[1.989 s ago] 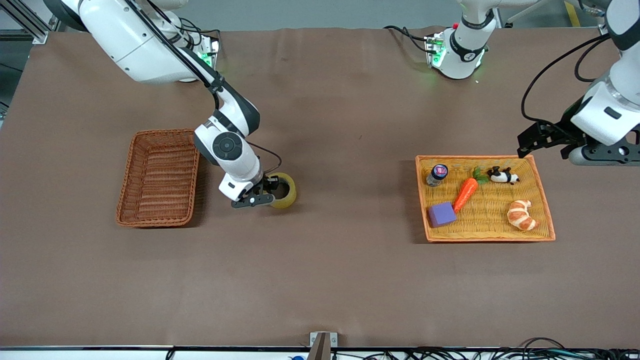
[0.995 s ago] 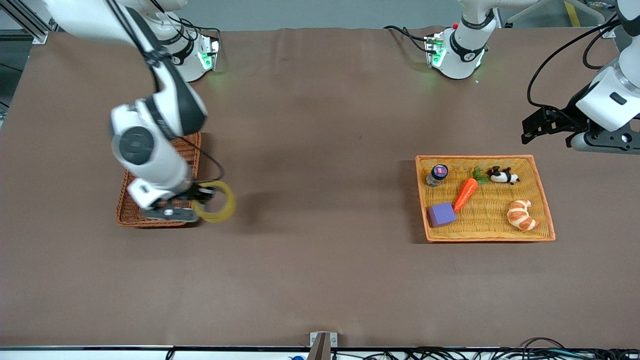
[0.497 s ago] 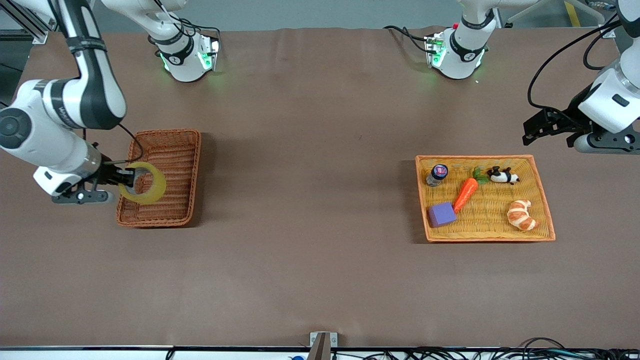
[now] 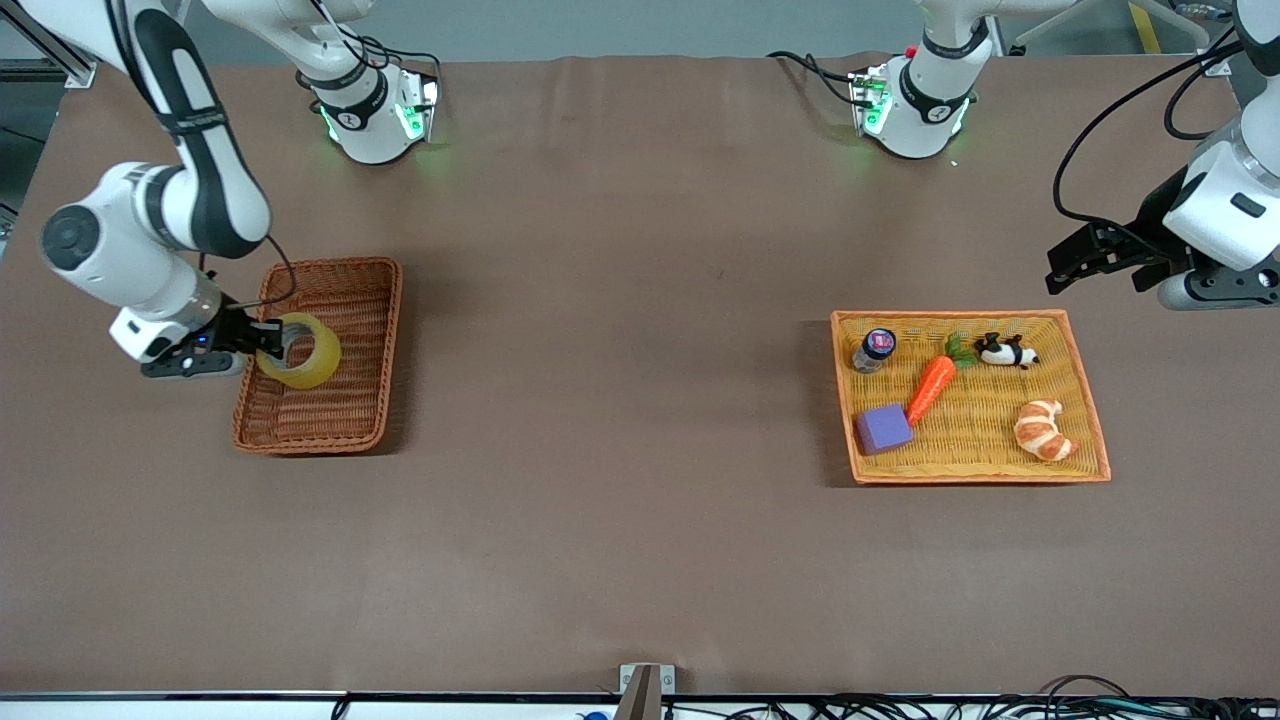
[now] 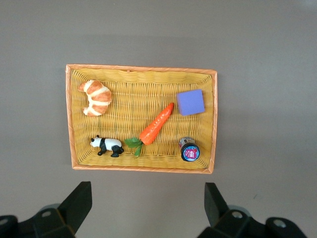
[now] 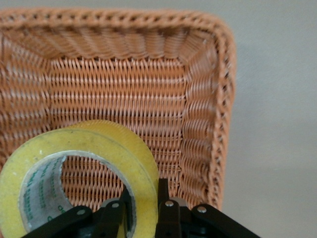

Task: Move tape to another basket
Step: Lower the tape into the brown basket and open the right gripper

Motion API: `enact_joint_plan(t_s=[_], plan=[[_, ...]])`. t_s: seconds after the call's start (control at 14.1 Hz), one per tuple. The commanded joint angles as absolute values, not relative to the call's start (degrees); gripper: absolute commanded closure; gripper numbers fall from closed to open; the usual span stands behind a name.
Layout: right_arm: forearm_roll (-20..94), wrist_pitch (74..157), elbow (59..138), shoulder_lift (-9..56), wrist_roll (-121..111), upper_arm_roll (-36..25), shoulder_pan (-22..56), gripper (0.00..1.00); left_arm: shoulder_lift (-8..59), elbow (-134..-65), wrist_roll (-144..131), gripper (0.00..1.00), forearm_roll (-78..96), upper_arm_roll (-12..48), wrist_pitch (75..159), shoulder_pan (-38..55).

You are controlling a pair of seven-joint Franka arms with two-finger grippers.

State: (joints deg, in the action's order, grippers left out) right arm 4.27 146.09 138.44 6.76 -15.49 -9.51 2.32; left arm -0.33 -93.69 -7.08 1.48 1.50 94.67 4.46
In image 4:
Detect clear yellowish tape roll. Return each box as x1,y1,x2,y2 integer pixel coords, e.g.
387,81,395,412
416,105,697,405
254,311,343,391

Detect brown wicker basket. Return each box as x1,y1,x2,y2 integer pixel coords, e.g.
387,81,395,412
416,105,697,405
231,257,404,457

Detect yellow wicker basket orange rim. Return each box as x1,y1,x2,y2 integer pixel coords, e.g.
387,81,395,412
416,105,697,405
830,309,1113,486

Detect toy panda figure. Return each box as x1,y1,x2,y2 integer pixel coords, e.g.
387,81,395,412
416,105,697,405
974,332,1041,371

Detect toy croissant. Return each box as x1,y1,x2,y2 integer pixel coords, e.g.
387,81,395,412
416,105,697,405
1013,399,1080,463

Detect orange toy carrot green leaves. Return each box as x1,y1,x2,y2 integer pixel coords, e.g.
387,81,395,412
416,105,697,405
905,334,981,428

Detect small jar dark lid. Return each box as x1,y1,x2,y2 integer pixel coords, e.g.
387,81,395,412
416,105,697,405
852,328,898,375

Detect purple foam cube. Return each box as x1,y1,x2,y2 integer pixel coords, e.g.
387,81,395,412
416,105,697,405
855,403,914,457

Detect brown table mat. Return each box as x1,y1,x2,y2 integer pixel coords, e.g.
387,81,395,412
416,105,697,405
0,52,1280,698

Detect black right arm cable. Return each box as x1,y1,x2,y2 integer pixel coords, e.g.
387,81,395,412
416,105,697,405
200,232,298,311

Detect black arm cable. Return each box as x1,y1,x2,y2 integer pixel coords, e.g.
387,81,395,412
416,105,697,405
200,232,298,311
1163,55,1246,143
1052,25,1246,236

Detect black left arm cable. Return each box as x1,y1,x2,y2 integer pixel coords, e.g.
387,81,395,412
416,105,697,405
1163,55,1246,143
1052,25,1246,236

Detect black power cable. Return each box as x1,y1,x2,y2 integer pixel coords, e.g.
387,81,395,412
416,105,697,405
296,0,443,101
768,50,863,107

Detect aluminium frame post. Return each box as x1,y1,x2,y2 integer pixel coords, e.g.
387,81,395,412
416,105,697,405
0,15,101,91

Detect black looped cable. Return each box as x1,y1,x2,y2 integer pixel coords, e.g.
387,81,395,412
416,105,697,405
1040,675,1133,701

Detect black cable bundle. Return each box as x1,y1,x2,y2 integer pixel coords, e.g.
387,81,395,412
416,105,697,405
660,690,1280,720

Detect grey camera mount pole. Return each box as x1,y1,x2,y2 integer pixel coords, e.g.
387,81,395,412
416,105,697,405
612,668,663,720

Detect metal table edge bracket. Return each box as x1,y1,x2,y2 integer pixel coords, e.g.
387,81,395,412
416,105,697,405
618,663,677,697

